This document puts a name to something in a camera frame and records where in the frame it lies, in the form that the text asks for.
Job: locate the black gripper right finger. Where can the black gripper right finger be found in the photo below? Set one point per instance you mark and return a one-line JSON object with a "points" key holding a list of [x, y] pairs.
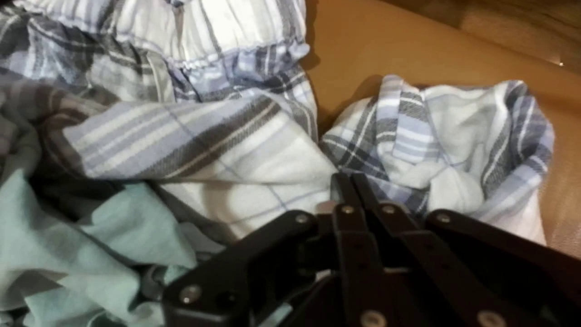
{"points": [[460, 266]]}

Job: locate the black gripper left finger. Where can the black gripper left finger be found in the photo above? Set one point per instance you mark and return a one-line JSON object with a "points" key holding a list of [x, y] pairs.
{"points": [[273, 261]]}

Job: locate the blue white plaid cloth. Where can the blue white plaid cloth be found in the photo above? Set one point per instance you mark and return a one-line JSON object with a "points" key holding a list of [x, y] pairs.
{"points": [[183, 133]]}

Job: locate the white crumpled cloth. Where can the white crumpled cloth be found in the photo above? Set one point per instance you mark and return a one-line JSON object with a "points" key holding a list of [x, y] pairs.
{"points": [[460, 133]]}

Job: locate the mint green cloth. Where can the mint green cloth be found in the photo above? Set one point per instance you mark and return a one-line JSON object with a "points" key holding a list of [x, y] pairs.
{"points": [[61, 255]]}

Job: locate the brown leather couch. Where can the brown leather couch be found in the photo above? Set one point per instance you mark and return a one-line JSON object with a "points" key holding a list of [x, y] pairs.
{"points": [[352, 48]]}

